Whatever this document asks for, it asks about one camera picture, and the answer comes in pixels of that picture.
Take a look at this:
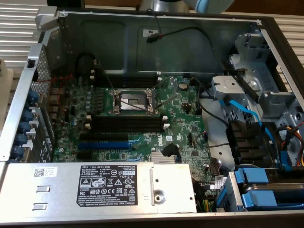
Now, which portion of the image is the thin locking lever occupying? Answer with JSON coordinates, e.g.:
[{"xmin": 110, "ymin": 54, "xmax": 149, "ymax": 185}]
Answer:
[
  {"xmin": 119, "ymin": 98, "xmax": 156, "ymax": 114},
  {"xmin": 98, "ymin": 61, "xmax": 116, "ymax": 93}
]

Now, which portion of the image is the CPU socket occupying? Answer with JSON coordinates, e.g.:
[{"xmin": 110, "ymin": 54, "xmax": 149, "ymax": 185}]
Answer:
[{"xmin": 110, "ymin": 87, "xmax": 157, "ymax": 117}]

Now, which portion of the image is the green motherboard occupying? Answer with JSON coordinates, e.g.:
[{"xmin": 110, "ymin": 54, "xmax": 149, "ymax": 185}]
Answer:
[{"xmin": 47, "ymin": 73, "xmax": 214, "ymax": 198}]

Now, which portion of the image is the silver socket cover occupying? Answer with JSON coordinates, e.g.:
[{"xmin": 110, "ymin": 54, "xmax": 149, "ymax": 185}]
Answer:
[{"xmin": 152, "ymin": 75, "xmax": 178, "ymax": 109}]

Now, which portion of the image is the silver chipset heatsink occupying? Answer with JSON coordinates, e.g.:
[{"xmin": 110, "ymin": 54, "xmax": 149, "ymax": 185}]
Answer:
[{"xmin": 150, "ymin": 151, "xmax": 178, "ymax": 164}]

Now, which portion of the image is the long black expansion slot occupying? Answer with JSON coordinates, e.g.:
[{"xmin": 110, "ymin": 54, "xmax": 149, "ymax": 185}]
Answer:
[{"xmin": 79, "ymin": 133, "xmax": 129, "ymax": 142}]

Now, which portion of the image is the blue expansion slot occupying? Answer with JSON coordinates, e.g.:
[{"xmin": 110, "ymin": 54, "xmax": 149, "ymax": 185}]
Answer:
[{"xmin": 77, "ymin": 142, "xmax": 130, "ymax": 150}]

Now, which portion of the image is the black and silver PC case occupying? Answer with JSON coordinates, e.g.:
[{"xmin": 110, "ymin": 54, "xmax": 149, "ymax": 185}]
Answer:
[{"xmin": 0, "ymin": 6, "xmax": 304, "ymax": 224}]

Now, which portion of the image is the short black expansion slot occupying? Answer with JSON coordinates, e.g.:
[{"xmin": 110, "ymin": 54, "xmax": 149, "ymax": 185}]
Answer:
[{"xmin": 76, "ymin": 150, "xmax": 93, "ymax": 160}]

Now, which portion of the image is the silver disk bay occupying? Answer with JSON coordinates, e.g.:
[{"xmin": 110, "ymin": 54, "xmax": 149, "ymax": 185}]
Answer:
[{"xmin": 211, "ymin": 33, "xmax": 304, "ymax": 167}]

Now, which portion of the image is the blue plastic drive latch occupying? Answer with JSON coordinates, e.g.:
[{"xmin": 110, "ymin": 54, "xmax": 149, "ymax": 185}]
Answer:
[
  {"xmin": 234, "ymin": 167, "xmax": 270, "ymax": 185},
  {"xmin": 241, "ymin": 190, "xmax": 278, "ymax": 211}
]

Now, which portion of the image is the blue slot retainer clip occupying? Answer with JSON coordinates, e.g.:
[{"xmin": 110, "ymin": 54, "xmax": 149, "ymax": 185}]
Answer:
[
  {"xmin": 11, "ymin": 145, "xmax": 25, "ymax": 158},
  {"xmin": 27, "ymin": 91, "xmax": 40, "ymax": 103},
  {"xmin": 19, "ymin": 121, "xmax": 31, "ymax": 133},
  {"xmin": 21, "ymin": 108, "xmax": 34, "ymax": 121},
  {"xmin": 15, "ymin": 133, "xmax": 29, "ymax": 145}
]

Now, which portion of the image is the silver power supply unit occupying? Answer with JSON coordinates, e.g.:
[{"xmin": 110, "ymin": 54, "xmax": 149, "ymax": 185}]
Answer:
[{"xmin": 0, "ymin": 162, "xmax": 198, "ymax": 214}]

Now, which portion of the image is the black cable plug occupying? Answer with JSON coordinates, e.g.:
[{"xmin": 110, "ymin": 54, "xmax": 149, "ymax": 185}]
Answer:
[{"xmin": 161, "ymin": 143, "xmax": 180, "ymax": 157}]

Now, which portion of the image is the black round wire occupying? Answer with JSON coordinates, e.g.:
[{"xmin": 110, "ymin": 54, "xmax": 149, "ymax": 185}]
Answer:
[{"xmin": 199, "ymin": 104, "xmax": 231, "ymax": 130}]

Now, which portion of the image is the black wire with connector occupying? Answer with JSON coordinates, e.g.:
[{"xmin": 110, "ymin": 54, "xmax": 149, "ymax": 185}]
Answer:
[{"xmin": 145, "ymin": 8, "xmax": 217, "ymax": 52}]

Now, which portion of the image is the black cable loop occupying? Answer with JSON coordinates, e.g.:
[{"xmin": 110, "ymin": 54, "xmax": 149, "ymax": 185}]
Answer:
[{"xmin": 75, "ymin": 54, "xmax": 97, "ymax": 79}]

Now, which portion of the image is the black plastic bracket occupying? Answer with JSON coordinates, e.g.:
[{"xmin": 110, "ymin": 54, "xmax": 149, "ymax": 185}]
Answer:
[{"xmin": 225, "ymin": 120, "xmax": 274, "ymax": 167}]

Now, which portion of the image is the blue flat wire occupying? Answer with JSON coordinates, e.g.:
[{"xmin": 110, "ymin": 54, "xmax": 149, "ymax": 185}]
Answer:
[{"xmin": 218, "ymin": 96, "xmax": 294, "ymax": 172}]

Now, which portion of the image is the yellow green wire bundle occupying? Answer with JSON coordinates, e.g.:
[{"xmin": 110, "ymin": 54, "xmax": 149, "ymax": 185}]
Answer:
[{"xmin": 199, "ymin": 199, "xmax": 213, "ymax": 212}]

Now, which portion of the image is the thin red wire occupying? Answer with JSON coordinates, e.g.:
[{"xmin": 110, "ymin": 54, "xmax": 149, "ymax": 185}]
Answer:
[{"xmin": 35, "ymin": 73, "xmax": 75, "ymax": 112}]

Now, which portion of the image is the orange yellow wire bundle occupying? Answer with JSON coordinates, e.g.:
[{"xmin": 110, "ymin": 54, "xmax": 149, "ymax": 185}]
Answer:
[{"xmin": 279, "ymin": 125, "xmax": 304, "ymax": 168}]

